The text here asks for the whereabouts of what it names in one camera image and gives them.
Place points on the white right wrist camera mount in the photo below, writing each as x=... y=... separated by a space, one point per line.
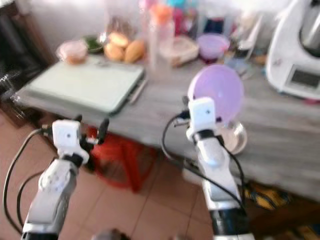
x=201 y=114

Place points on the purple plastic bowl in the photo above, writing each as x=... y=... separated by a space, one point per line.
x=213 y=46

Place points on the dark blue jar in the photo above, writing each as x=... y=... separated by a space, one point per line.
x=215 y=26

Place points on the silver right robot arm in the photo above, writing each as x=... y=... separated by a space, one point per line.
x=217 y=170

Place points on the clear bottle with orange lid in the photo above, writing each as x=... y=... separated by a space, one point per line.
x=161 y=42

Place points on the pink lidded food container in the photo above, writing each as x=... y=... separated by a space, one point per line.
x=72 y=51

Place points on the dish of green vegetables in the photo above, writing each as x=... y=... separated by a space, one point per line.
x=93 y=44

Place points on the golden bread roll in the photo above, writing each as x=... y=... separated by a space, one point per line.
x=135 y=51
x=119 y=39
x=114 y=52

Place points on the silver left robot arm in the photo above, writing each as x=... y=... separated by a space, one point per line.
x=52 y=192

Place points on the shiny metal bowl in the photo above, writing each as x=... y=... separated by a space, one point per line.
x=236 y=138

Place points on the white kitchen appliance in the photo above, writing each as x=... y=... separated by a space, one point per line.
x=292 y=55

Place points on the thin stick beside board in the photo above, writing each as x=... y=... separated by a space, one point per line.
x=138 y=91

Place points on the purple plastic plate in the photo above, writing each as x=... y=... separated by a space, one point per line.
x=219 y=86

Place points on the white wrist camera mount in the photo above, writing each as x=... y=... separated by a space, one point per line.
x=66 y=135
x=201 y=114

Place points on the pale green cutting board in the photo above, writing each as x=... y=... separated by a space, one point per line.
x=87 y=85

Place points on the white plastic tray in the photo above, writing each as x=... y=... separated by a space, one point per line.
x=186 y=50

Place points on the red plastic stool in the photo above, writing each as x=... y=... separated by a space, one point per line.
x=122 y=157

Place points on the grey robot leg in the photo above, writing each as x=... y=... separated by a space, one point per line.
x=107 y=234

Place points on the yellow and black bag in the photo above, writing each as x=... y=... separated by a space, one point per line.
x=267 y=196

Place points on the dark wooden chair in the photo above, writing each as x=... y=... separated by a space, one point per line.
x=20 y=55

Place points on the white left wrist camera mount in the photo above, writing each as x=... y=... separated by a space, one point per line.
x=66 y=135

